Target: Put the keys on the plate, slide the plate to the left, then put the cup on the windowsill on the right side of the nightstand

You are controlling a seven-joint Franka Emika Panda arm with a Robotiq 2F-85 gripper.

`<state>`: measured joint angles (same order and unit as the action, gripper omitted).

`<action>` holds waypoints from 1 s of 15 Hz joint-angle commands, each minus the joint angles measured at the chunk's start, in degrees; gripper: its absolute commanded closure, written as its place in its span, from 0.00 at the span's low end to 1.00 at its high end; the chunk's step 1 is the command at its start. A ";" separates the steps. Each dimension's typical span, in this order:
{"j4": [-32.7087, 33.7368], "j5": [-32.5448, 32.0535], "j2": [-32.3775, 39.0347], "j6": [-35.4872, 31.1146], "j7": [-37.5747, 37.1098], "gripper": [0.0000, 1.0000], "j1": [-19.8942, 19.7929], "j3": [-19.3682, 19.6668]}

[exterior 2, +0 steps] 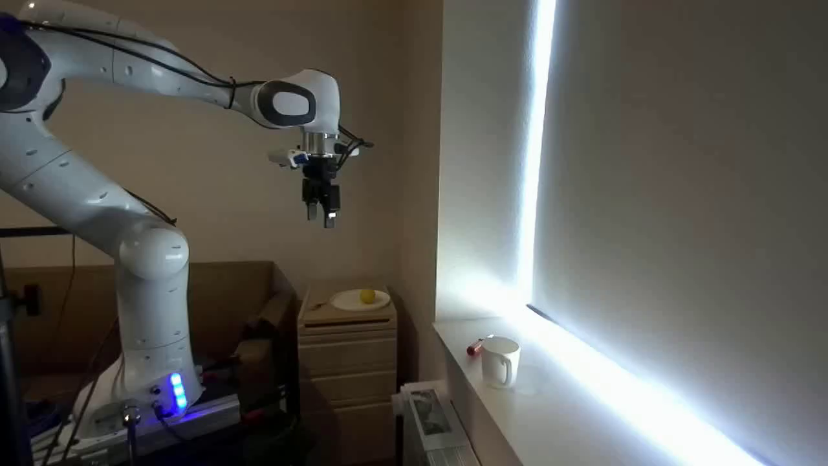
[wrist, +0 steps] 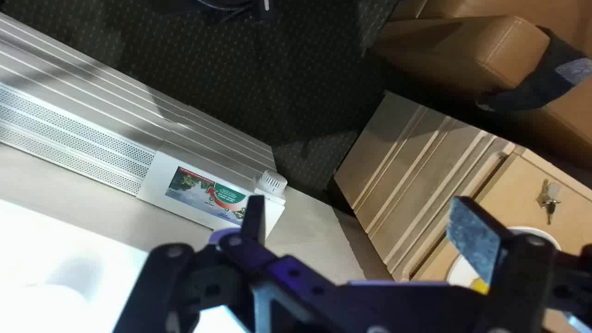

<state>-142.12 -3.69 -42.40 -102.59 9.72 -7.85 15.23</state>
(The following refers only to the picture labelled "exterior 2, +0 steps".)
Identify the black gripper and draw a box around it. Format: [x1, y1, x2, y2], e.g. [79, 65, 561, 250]
[301, 155, 345, 231]

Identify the white round plate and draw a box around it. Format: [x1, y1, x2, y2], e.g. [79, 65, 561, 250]
[332, 288, 393, 316]

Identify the white ceramic cup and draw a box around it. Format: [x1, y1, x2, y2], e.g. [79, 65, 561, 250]
[476, 335, 524, 388]

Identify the light wooden nightstand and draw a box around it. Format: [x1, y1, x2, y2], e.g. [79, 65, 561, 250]
[296, 284, 402, 464]

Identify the black boom bar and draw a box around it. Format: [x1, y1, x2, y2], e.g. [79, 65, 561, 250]
[0, 225, 89, 241]

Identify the white window sill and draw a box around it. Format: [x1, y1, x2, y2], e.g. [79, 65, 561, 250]
[431, 307, 772, 466]

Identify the white roller blind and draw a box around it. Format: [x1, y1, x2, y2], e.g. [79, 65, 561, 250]
[527, 0, 828, 466]

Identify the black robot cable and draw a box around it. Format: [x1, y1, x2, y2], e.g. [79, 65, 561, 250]
[23, 21, 263, 96]

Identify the aluminium profile rail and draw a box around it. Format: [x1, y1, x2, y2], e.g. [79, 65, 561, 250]
[30, 390, 244, 466]

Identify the white wall radiator unit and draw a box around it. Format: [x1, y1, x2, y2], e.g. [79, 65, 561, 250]
[392, 377, 483, 466]

